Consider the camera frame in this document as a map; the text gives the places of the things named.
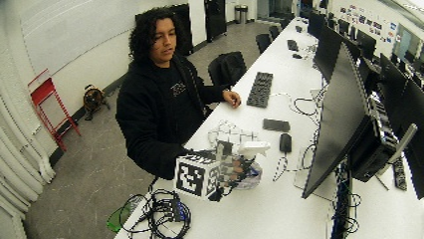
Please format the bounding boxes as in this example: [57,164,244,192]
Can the large black monitor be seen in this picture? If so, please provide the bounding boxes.
[300,42,398,200]

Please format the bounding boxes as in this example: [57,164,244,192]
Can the black white braided cable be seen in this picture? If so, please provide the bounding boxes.
[269,142,316,183]

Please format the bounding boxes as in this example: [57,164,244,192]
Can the the person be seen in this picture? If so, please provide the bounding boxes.
[114,7,241,181]

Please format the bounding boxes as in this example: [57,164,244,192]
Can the bundle of black cables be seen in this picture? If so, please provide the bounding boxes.
[120,177,193,239]

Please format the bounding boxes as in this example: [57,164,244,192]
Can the black office chair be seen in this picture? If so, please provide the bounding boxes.
[253,33,272,55]
[207,50,248,88]

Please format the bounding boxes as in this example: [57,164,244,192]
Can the white marker cube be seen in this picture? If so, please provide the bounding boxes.
[173,149,223,202]

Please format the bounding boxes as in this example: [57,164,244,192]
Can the white curtain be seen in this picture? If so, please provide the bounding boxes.
[0,39,57,239]

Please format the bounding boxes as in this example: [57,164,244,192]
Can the black phone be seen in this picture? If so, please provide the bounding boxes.
[260,118,290,133]

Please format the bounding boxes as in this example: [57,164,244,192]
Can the grey trash can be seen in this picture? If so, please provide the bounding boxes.
[232,4,248,25]

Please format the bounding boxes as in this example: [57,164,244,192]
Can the clear spray bottle white trigger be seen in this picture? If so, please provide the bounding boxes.
[231,140,270,191]

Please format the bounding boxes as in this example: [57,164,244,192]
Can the red step ladder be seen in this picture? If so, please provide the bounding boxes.
[26,68,82,152]

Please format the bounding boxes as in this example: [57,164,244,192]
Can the green safety glasses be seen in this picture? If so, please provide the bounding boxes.
[106,205,134,234]

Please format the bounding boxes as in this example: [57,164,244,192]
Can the blue cables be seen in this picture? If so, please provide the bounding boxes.
[329,162,354,239]

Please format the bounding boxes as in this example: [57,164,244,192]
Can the clear plastic tray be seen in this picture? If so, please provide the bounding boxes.
[207,119,260,149]

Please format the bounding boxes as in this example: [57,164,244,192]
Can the small black keyboard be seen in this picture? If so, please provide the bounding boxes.
[285,39,300,53]

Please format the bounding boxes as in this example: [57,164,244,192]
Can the black computer mouse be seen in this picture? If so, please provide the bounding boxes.
[277,132,293,154]

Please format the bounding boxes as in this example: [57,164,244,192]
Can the brown black backpack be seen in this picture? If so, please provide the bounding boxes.
[82,84,111,121]

